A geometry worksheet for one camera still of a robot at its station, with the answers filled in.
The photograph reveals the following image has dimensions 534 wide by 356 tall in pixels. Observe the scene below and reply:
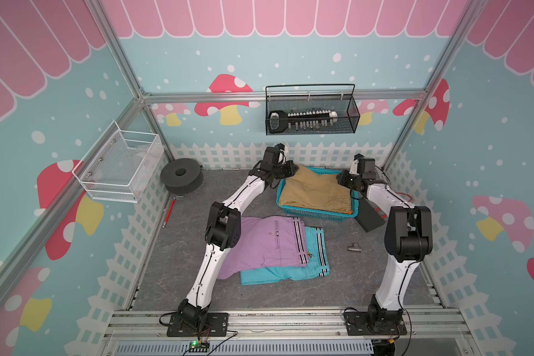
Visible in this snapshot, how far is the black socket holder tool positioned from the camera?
890 millimetres

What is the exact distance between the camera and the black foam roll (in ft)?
3.67

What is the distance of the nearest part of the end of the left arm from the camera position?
81 centimetres

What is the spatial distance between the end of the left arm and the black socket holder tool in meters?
0.09

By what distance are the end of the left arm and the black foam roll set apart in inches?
17.4

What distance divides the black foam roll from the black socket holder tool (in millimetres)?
491
